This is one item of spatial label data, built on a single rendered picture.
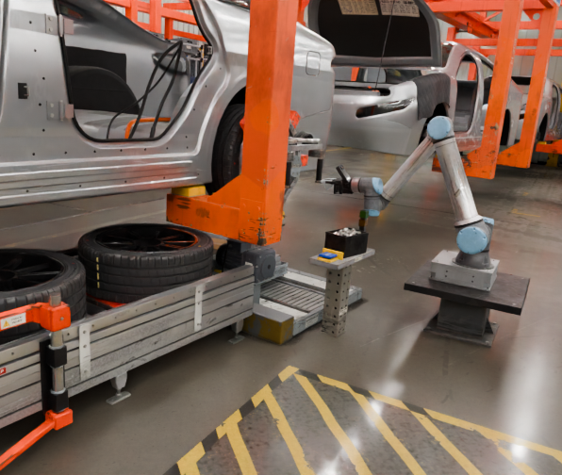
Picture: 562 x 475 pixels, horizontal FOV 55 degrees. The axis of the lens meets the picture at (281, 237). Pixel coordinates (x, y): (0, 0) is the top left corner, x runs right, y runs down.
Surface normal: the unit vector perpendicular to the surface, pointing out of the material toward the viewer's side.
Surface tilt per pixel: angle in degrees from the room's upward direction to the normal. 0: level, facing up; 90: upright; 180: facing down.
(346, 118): 88
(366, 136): 106
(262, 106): 90
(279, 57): 90
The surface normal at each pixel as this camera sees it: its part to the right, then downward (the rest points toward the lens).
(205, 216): -0.57, 0.17
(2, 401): 0.81, 0.20
